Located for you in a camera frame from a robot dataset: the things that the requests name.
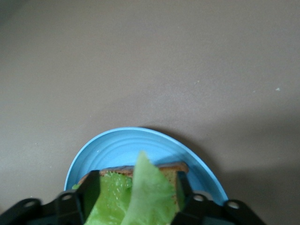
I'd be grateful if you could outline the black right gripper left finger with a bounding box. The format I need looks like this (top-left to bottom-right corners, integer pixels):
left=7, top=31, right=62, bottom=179
left=0, top=170, right=101, bottom=225

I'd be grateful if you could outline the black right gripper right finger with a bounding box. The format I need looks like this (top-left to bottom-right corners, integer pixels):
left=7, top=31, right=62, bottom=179
left=172, top=171, right=268, bottom=225

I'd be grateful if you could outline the brown bread slice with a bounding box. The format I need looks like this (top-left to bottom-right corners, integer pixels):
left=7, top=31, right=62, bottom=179
left=78, top=162, right=190, bottom=211

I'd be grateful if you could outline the green lettuce leaf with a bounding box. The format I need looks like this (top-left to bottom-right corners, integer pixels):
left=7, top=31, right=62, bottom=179
left=71, top=150, right=186, bottom=225

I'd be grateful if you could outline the blue plate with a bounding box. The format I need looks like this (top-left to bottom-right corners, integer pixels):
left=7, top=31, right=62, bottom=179
left=64, top=127, right=229, bottom=207

